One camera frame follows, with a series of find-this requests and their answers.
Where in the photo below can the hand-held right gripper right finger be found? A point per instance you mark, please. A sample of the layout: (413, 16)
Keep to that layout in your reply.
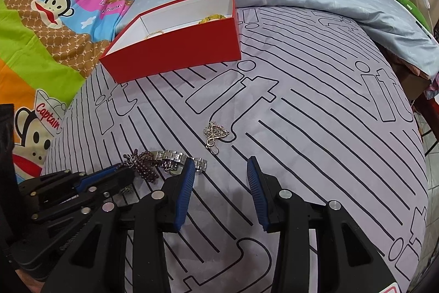
(260, 197)

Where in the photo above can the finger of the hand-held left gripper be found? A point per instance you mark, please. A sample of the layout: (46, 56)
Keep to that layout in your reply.
(96, 177)
(113, 183)

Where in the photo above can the brown wooden bed frame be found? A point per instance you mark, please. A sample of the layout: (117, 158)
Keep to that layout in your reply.
(415, 83)

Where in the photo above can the red cardboard box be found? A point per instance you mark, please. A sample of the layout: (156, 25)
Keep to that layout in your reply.
(171, 52)

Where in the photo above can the grey striped bedsheet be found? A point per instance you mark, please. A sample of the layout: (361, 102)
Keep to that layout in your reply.
(308, 142)

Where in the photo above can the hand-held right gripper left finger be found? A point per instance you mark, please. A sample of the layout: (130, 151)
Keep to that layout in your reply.
(180, 197)

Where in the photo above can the silver metal watch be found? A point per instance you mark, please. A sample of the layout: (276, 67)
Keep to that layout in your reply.
(164, 155)

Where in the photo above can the colourful monkey print blanket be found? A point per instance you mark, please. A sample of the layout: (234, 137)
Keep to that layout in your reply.
(51, 39)

